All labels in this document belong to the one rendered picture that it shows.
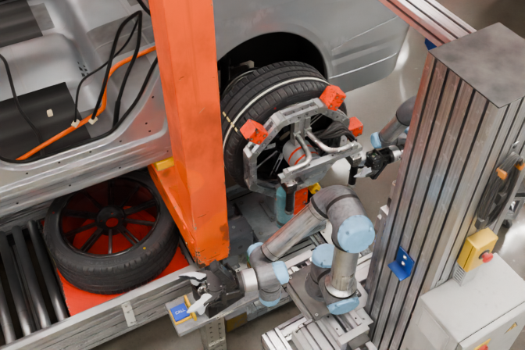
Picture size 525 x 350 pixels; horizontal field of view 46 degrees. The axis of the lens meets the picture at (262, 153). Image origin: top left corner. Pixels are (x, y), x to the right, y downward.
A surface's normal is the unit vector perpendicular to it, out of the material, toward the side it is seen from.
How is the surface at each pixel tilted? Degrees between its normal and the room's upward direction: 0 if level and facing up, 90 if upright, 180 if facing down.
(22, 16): 0
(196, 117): 90
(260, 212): 0
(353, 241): 83
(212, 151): 90
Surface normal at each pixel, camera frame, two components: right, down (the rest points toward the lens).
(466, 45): 0.00, -0.68
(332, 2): 0.47, 0.65
